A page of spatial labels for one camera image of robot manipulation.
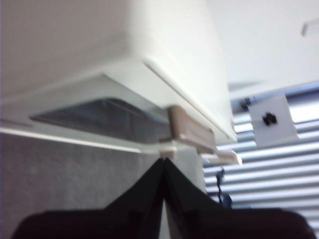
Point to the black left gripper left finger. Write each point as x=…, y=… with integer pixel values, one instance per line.
x=87, y=224

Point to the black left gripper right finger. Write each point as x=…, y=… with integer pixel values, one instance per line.
x=236, y=224

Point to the cream Toshiba toaster oven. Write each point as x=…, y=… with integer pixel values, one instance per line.
x=99, y=37

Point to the grey ribbed metal panel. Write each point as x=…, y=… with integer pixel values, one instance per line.
x=274, y=174

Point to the white square card black clip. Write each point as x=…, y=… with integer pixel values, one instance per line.
x=281, y=129

